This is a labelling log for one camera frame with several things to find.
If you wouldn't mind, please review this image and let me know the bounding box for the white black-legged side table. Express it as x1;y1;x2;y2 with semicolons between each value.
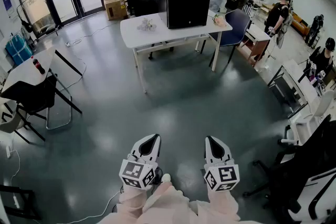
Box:
0;46;83;115

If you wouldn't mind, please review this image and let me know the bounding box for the person's pink clothing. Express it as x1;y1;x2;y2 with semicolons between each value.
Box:
97;180;242;224

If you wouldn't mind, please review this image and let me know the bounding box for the black mini fridge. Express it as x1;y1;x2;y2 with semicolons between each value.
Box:
156;0;213;30

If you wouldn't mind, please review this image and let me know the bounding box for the large cardboard box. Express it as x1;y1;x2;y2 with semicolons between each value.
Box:
103;0;129;21

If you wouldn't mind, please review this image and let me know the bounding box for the white floor cable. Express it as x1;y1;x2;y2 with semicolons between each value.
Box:
56;22;118;92

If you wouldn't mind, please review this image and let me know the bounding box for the pink flower bunch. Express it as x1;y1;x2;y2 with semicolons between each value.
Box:
208;13;227;27

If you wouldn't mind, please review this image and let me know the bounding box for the black white office chair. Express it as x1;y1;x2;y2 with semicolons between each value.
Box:
243;114;336;224

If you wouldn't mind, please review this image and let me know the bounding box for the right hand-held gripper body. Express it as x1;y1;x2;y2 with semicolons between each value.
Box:
204;159;240;193

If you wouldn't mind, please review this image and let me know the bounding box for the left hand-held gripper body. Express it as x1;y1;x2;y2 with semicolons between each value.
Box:
119;153;159;190

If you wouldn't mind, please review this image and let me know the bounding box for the purple flower bunch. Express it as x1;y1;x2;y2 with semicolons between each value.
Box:
136;17;158;33

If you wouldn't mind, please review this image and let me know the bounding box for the white black-framed desk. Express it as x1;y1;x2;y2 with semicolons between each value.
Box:
267;59;321;119

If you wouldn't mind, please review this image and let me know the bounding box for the blue wrapped bundle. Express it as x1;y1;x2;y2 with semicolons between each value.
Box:
5;34;34;66

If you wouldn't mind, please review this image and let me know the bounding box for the person's left forearm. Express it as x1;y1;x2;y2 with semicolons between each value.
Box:
118;183;153;218

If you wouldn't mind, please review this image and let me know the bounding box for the cola bottle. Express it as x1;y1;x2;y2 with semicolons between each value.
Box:
31;56;46;75

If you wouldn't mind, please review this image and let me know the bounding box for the black floor stand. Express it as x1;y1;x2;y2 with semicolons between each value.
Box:
0;185;41;221

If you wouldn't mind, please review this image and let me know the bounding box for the black folding chair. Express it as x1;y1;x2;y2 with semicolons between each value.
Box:
1;73;73;131

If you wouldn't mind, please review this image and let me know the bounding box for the wooden low table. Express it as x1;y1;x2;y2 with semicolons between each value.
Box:
237;23;271;68

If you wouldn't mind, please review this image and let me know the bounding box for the blue wall poster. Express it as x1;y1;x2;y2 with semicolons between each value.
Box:
3;0;14;18

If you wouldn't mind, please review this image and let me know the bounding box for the blue chair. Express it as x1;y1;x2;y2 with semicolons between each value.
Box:
201;9;251;68

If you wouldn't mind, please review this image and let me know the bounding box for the beige chair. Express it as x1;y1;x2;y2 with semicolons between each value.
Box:
0;102;45;145

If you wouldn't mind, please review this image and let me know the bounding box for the person's right forearm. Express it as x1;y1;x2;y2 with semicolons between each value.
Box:
207;188;240;221

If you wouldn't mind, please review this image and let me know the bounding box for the black clothes rack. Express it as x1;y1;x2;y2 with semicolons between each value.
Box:
17;0;60;37

